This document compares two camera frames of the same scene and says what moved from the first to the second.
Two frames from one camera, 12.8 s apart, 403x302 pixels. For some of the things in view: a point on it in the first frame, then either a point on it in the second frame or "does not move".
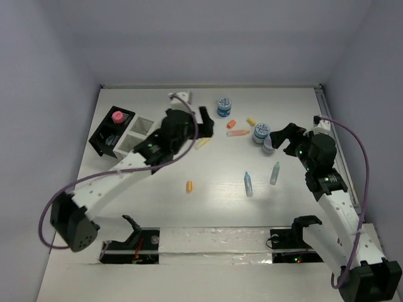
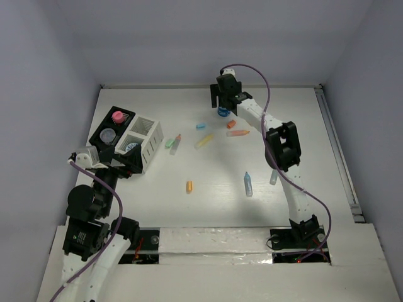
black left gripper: x=205 y=128 -> x=133 y=160
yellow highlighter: x=201 y=142 does not move
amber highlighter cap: x=189 y=186 does not move
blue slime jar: x=261 y=131 -> x=130 y=146
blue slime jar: x=224 y=107 does not move
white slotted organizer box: x=136 y=129 does not move
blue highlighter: x=248 y=184 does not move
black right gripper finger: x=278 y=137 -> x=214 y=92
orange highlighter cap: x=231 y=124 does not move
